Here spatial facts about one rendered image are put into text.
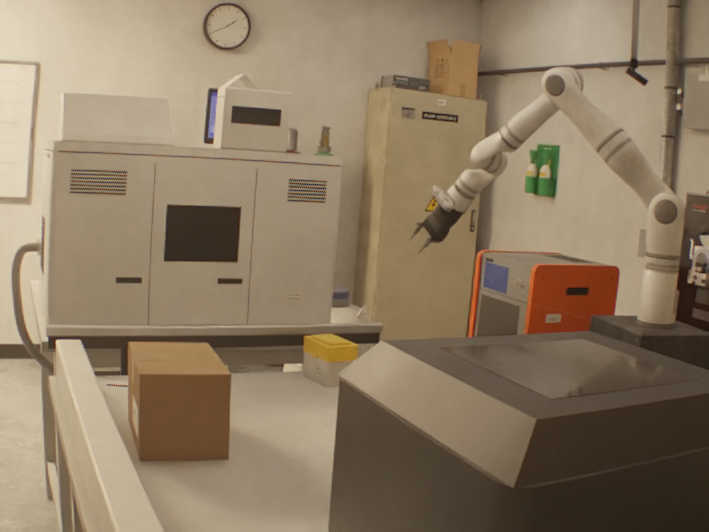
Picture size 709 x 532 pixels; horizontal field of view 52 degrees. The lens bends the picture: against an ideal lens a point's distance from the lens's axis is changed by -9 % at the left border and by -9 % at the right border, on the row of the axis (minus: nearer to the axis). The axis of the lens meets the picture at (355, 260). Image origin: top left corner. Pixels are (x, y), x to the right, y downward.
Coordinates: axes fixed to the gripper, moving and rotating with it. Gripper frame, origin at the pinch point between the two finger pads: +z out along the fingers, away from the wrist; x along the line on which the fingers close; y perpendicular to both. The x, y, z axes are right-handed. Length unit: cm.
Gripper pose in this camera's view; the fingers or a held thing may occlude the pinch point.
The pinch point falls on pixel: (414, 247)
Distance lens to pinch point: 230.5
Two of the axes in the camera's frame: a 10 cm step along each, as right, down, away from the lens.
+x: -4.3, -7.2, 5.5
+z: -5.1, 6.9, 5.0
